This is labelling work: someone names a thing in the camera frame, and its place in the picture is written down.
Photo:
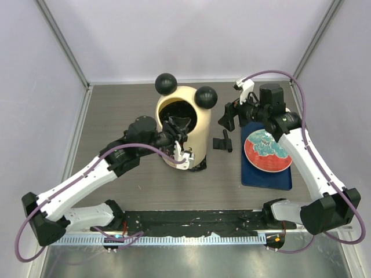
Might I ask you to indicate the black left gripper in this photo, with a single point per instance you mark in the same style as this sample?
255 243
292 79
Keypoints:
178 134

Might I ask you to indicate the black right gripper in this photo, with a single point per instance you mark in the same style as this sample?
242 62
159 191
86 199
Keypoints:
232 109

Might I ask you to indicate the black trash bag roll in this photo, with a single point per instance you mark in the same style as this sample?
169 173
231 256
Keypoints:
224 143

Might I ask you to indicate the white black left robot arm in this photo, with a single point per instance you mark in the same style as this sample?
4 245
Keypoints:
51 214

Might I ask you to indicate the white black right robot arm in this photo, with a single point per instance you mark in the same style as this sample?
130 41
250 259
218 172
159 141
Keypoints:
332 203

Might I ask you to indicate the red teal floral plate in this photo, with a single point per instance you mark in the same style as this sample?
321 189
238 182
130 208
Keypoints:
264 153

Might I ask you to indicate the dark blue tray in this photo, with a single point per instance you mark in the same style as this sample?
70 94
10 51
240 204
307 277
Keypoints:
250 176

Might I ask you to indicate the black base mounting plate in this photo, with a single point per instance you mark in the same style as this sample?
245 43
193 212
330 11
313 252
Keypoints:
196 223

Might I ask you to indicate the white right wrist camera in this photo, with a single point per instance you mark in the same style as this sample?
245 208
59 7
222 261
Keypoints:
244 86

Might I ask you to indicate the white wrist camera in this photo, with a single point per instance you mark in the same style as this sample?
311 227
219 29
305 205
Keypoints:
184 160
244 86

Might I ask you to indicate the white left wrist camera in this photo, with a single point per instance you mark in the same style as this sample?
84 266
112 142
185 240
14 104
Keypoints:
184 160

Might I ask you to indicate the white slotted cable duct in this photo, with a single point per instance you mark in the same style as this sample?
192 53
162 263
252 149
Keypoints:
95 239

